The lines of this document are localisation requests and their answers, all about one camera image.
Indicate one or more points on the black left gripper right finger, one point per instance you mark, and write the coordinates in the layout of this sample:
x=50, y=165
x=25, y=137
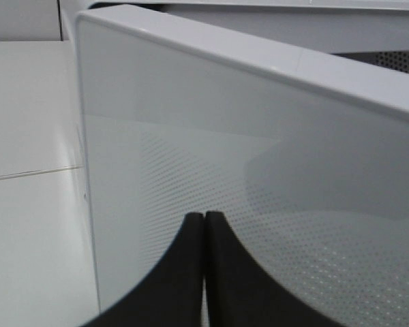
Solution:
x=239, y=292

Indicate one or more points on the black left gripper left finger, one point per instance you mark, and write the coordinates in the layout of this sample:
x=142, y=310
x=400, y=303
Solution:
x=171, y=293

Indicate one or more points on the white microwave door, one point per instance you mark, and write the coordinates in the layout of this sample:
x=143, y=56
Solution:
x=305, y=153

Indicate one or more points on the white microwave oven body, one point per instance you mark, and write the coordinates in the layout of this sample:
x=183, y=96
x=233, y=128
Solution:
x=375, y=32

